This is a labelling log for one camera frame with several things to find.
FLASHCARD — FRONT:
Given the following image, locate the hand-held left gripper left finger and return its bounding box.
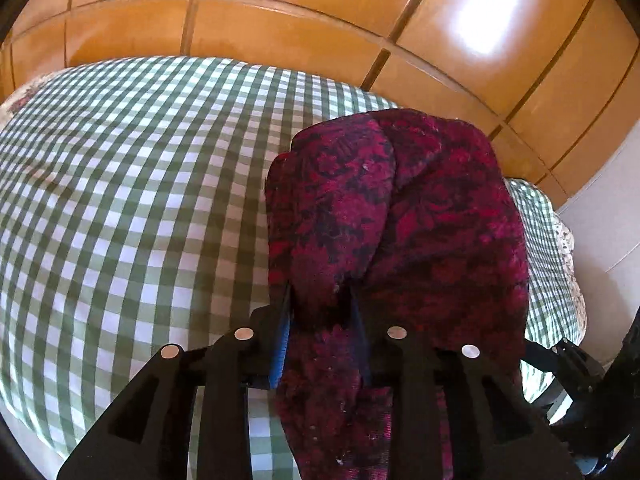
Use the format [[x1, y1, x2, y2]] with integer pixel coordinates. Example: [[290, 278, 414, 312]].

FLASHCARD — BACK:
[[57, 285, 293, 480]]

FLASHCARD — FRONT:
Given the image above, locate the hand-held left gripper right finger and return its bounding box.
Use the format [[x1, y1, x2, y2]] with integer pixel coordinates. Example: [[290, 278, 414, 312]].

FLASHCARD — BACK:
[[349, 287, 583, 480]]

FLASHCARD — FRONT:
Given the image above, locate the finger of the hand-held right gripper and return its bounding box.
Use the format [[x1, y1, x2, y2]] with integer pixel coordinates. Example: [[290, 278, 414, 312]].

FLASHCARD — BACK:
[[524, 337, 602, 401]]

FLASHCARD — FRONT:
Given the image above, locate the dark red patterned garment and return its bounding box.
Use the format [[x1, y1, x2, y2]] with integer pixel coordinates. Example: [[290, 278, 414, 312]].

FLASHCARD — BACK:
[[264, 107, 531, 480]]

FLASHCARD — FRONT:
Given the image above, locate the white floral bedspread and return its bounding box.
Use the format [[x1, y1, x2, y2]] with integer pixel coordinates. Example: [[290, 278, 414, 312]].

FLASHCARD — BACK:
[[550, 207, 588, 346]]

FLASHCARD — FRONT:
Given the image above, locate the green checked bed sheet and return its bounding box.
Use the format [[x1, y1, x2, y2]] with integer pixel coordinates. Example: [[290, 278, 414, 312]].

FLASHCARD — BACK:
[[0, 55, 587, 480]]

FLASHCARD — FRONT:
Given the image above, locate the wooden wardrobe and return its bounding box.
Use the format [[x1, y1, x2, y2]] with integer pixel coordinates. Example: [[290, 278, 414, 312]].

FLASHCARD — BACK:
[[0, 0, 640, 211]]

